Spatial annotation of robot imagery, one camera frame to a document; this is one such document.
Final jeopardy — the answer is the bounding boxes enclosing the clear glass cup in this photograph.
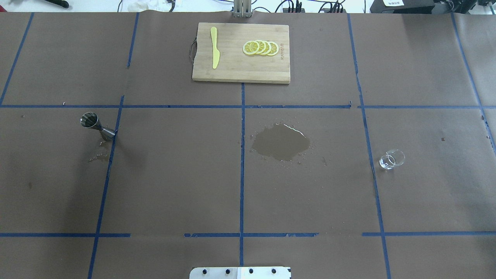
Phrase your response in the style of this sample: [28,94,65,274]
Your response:
[379,150,405,170]

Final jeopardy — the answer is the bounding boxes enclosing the steel jigger measuring cup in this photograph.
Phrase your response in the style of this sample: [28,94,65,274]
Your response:
[79,112,116,141]

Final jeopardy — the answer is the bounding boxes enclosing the bamboo cutting board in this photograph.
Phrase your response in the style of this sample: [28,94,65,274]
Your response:
[192,22,291,84]

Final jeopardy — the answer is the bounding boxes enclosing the yellow plastic knife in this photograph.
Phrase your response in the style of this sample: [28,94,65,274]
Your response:
[210,26,221,69]

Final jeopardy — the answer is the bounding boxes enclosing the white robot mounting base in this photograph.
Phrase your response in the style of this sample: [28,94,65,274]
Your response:
[189,266,292,279]

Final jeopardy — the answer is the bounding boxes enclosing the crumpled white tissues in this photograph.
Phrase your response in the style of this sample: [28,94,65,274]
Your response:
[126,0,177,12]

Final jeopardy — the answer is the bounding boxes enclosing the aluminium frame post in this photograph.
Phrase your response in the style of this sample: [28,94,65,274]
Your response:
[232,0,253,18]

